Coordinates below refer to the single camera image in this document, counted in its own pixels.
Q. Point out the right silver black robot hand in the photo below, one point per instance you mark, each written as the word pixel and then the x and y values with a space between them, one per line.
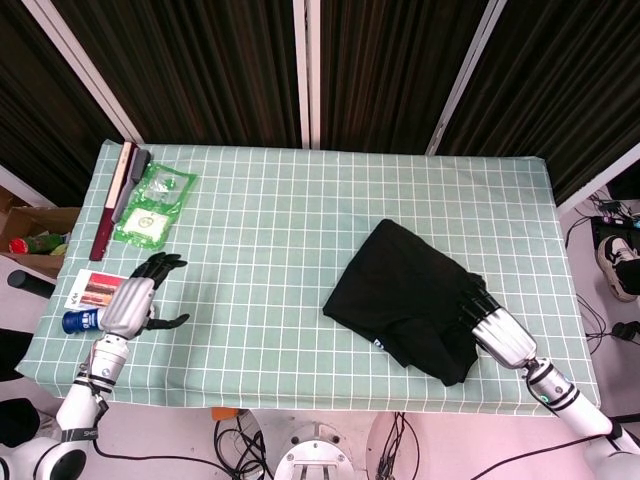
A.
pixel 500 332

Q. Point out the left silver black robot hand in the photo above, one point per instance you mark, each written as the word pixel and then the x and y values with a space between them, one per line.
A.
pixel 127 305

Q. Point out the black T-shirt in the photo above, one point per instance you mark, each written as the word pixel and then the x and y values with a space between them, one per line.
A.
pixel 400 300

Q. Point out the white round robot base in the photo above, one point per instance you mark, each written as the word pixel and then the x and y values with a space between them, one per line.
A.
pixel 312 455

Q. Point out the card with red picture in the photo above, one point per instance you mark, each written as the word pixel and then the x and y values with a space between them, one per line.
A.
pixel 92 287

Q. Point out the white bottle with blue cap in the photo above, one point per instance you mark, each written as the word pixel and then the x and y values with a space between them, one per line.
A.
pixel 82 321

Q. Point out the long maroon box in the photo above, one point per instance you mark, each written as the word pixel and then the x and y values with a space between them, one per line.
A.
pixel 102 235

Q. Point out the green plastic package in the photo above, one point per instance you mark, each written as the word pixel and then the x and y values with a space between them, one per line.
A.
pixel 150 210

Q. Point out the black cylinder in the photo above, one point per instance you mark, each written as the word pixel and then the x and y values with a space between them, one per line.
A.
pixel 30 284

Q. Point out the green packet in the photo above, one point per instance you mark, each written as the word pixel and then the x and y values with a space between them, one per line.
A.
pixel 47 244

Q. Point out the beige wooden strip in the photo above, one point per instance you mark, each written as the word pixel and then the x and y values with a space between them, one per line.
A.
pixel 120 172

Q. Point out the cardboard box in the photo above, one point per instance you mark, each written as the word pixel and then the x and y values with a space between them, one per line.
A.
pixel 25 220

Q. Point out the green white checkered tablecloth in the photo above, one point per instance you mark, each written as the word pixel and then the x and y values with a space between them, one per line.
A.
pixel 250 250

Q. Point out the white black sneaker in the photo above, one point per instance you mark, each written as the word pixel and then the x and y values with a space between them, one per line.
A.
pixel 617 260

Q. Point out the small orange block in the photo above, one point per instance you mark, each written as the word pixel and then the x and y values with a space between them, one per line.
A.
pixel 222 414

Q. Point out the black power strip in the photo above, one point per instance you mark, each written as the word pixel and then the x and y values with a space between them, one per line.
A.
pixel 615 222

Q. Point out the dark pleated curtain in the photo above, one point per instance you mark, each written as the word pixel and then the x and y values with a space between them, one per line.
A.
pixel 560 90
pixel 40 115
pixel 200 75
pixel 395 75

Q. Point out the white screen frame post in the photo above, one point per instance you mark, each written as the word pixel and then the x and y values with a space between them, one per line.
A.
pixel 465 75
pixel 600 182
pixel 25 186
pixel 85 70
pixel 306 75

